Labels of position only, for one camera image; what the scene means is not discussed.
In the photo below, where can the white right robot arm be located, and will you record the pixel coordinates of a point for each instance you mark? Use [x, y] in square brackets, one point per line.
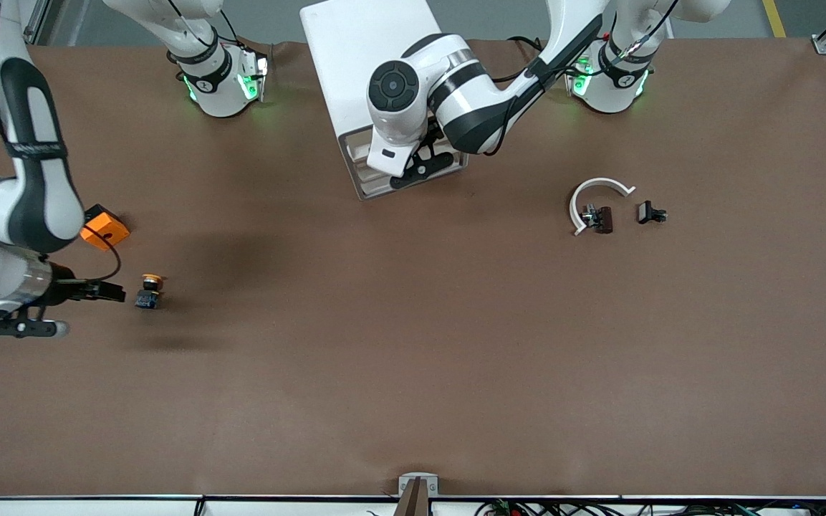
[33, 186]

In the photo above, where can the brown table mat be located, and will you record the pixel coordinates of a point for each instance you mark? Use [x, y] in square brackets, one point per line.
[384, 344]

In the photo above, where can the white curved plastic piece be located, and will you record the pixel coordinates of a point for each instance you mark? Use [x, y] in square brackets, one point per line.
[602, 181]

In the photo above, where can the yellow push button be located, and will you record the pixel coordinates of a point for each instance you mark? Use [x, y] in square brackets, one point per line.
[149, 294]

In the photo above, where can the dark camera mount post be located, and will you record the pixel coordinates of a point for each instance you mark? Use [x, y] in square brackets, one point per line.
[412, 503]

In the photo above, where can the white table edge rail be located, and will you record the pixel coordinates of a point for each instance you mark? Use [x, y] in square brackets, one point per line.
[97, 507]

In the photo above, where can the dark brown small component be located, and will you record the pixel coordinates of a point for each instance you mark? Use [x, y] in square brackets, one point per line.
[604, 219]

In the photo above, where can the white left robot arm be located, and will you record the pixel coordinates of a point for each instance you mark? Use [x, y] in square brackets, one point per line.
[470, 100]

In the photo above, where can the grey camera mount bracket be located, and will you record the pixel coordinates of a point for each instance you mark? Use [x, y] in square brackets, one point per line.
[405, 484]

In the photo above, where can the small black clip part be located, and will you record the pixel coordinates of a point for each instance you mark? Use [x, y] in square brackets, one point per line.
[646, 211]

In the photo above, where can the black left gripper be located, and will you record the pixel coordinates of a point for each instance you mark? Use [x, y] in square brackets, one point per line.
[434, 132]

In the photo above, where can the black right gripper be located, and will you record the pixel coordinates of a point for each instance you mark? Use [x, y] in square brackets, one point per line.
[67, 287]

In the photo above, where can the orange box with hole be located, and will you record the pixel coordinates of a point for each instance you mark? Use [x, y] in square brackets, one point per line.
[106, 231]

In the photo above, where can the white box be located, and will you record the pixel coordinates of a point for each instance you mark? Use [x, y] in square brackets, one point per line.
[357, 143]

